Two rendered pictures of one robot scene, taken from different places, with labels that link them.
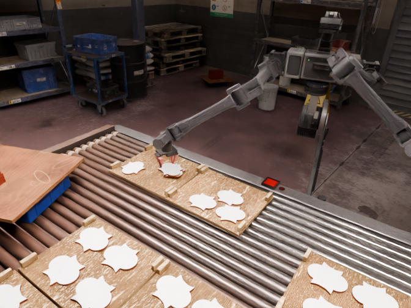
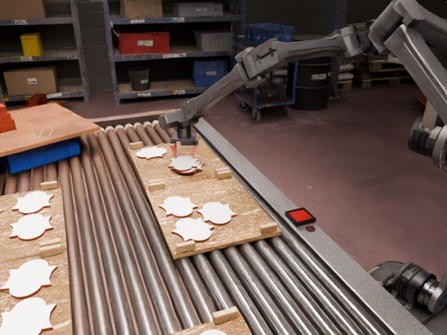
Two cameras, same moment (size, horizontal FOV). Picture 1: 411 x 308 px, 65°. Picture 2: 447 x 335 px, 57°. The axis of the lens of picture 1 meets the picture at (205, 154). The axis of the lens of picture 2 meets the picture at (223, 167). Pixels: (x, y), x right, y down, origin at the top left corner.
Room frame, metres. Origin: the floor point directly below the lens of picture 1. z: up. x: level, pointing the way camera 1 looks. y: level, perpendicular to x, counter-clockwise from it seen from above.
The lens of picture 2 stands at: (0.32, -0.82, 1.68)
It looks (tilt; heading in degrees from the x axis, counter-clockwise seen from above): 26 degrees down; 35
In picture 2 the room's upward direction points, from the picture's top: straight up
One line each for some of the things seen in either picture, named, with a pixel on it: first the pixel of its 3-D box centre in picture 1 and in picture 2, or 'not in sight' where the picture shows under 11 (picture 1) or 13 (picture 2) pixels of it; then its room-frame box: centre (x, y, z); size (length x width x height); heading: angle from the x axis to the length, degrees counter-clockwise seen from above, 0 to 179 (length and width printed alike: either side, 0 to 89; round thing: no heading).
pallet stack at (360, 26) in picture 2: (170, 47); (388, 54); (7.27, 0.85, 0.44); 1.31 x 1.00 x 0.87; 140
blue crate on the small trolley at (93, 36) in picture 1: (96, 43); (268, 35); (4.72, 1.62, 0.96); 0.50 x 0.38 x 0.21; 65
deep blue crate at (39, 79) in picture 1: (36, 77); (209, 70); (5.11, 2.80, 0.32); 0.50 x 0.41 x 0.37; 137
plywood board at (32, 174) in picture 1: (5, 177); (22, 127); (1.23, 0.92, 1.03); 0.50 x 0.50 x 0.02; 78
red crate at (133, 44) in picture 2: not in sight; (143, 40); (4.39, 3.36, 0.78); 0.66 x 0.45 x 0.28; 140
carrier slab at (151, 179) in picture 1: (158, 170); (176, 162); (1.51, 0.26, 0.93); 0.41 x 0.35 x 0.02; 57
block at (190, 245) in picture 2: (241, 226); (185, 246); (1.05, -0.17, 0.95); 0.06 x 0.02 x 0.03; 146
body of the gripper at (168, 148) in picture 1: (166, 146); (183, 132); (1.51, 0.21, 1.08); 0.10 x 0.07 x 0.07; 124
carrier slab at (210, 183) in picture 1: (220, 198); (207, 211); (1.28, -0.08, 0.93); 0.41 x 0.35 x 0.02; 56
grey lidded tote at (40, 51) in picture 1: (36, 49); (213, 40); (5.13, 2.72, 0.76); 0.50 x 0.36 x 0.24; 146
